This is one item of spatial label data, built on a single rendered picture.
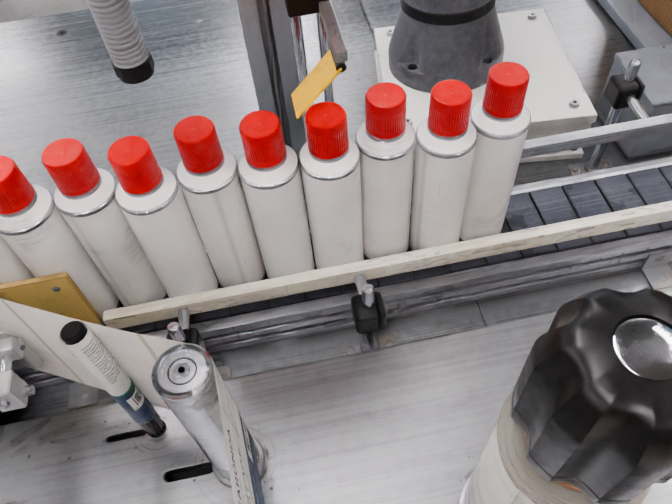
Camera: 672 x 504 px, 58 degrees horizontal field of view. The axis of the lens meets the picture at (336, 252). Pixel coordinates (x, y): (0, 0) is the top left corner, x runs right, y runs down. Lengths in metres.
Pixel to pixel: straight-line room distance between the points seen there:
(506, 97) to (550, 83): 0.31
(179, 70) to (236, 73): 0.09
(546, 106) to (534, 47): 0.13
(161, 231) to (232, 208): 0.06
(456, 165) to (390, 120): 0.07
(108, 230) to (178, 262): 0.07
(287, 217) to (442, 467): 0.25
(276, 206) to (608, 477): 0.33
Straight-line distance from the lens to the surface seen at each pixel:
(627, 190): 0.75
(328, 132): 0.48
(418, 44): 0.80
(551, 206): 0.71
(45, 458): 0.62
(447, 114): 0.50
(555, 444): 0.29
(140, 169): 0.49
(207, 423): 0.42
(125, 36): 0.54
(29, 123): 1.00
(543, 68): 0.86
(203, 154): 0.49
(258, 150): 0.48
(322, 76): 0.48
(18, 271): 0.60
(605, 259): 0.71
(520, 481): 0.36
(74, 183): 0.52
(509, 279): 0.67
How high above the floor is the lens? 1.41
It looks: 54 degrees down
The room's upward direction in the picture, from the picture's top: 6 degrees counter-clockwise
